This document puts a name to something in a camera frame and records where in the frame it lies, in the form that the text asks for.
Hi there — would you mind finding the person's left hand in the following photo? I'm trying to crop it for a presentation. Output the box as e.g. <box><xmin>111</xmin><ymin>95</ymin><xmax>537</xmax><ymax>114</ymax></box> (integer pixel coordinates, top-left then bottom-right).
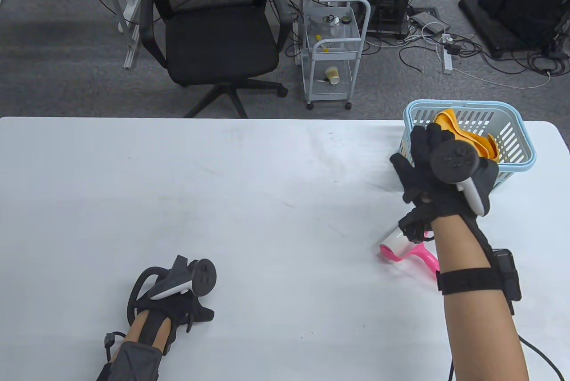
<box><xmin>134</xmin><ymin>294</ymin><xmax>215</xmax><ymax>355</ymax></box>

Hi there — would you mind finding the person's right hand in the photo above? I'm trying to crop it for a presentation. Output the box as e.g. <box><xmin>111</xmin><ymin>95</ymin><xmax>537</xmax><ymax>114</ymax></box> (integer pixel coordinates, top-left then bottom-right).
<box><xmin>390</xmin><ymin>123</ymin><xmax>480</xmax><ymax>243</ymax></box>

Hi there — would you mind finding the pink lint roller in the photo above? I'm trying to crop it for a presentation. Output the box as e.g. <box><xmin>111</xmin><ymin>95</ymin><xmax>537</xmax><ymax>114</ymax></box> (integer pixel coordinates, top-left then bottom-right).
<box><xmin>379</xmin><ymin>227</ymin><xmax>441</xmax><ymax>281</ymax></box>

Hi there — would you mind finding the person's right forearm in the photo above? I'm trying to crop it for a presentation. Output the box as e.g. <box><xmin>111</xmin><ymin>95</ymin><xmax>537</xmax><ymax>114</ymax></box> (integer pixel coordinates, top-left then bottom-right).
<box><xmin>432</xmin><ymin>214</ymin><xmax>530</xmax><ymax>381</ymax></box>

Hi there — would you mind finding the person's left forearm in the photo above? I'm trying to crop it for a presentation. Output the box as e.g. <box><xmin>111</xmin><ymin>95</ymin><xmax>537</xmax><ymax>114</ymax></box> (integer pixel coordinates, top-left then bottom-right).
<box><xmin>96</xmin><ymin>310</ymin><xmax>174</xmax><ymax>381</ymax></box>

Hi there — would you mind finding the grey left hand controller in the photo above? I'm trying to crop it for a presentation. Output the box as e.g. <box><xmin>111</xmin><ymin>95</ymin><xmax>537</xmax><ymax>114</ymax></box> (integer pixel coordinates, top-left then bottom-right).
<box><xmin>127</xmin><ymin>255</ymin><xmax>217</xmax><ymax>326</ymax></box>

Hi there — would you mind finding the grey hand controller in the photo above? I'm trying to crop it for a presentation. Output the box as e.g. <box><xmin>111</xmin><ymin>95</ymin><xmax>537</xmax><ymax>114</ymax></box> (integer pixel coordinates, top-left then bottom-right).
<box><xmin>430</xmin><ymin>141</ymin><xmax>499</xmax><ymax>218</ymax></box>
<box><xmin>127</xmin><ymin>255</ymin><xmax>217</xmax><ymax>326</ymax></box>

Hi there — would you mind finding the grey right hand controller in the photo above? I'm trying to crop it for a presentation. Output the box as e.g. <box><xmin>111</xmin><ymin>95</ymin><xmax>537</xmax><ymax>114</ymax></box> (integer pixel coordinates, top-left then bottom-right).
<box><xmin>430</xmin><ymin>141</ymin><xmax>499</xmax><ymax>218</ymax></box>

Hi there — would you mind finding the light blue plastic basket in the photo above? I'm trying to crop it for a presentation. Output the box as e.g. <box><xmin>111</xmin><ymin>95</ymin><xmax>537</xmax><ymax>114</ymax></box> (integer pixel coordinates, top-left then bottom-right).
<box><xmin>401</xmin><ymin>100</ymin><xmax>537</xmax><ymax>192</ymax></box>

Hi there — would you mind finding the white power strip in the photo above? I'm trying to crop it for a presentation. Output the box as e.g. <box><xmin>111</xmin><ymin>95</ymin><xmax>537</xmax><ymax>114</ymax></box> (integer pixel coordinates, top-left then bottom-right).
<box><xmin>442</xmin><ymin>34</ymin><xmax>454</xmax><ymax>74</ymax></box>

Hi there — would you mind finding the white rolling cart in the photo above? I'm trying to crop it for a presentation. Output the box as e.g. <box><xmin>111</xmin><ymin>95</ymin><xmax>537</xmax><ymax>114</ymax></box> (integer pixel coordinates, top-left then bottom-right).
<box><xmin>301</xmin><ymin>0</ymin><xmax>371</xmax><ymax>110</ymax></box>

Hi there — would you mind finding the black mesh office chair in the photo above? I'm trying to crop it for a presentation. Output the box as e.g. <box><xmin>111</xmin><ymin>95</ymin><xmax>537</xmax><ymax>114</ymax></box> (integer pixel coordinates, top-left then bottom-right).
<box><xmin>139</xmin><ymin>0</ymin><xmax>289</xmax><ymax>119</ymax></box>

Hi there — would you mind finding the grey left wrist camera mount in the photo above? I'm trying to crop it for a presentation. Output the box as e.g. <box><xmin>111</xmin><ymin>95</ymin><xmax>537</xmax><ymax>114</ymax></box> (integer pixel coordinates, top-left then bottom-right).
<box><xmin>96</xmin><ymin>332</ymin><xmax>162</xmax><ymax>381</ymax></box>

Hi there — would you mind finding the black right forearm strap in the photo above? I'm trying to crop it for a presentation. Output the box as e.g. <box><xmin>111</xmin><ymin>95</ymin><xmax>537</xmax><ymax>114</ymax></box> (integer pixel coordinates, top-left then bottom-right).
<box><xmin>436</xmin><ymin>268</ymin><xmax>506</xmax><ymax>296</ymax></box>

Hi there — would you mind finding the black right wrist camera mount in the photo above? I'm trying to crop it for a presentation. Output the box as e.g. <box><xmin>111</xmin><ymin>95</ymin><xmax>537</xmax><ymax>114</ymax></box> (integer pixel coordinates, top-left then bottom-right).
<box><xmin>492</xmin><ymin>248</ymin><xmax>521</xmax><ymax>315</ymax></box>

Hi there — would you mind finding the tangle of black cables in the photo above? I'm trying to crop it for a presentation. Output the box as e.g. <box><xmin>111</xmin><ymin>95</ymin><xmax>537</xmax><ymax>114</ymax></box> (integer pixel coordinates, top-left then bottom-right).
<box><xmin>399</xmin><ymin>29</ymin><xmax>570</xmax><ymax>77</ymax></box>

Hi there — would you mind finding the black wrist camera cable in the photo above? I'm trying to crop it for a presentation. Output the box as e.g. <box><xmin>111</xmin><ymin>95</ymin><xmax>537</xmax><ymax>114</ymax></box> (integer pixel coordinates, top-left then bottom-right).
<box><xmin>448</xmin><ymin>336</ymin><xmax>564</xmax><ymax>381</ymax></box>

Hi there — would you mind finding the white desk leg frame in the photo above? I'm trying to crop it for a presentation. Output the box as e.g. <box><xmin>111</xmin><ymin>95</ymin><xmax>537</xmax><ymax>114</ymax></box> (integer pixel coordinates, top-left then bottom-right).
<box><xmin>96</xmin><ymin>0</ymin><xmax>147</xmax><ymax>70</ymax></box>

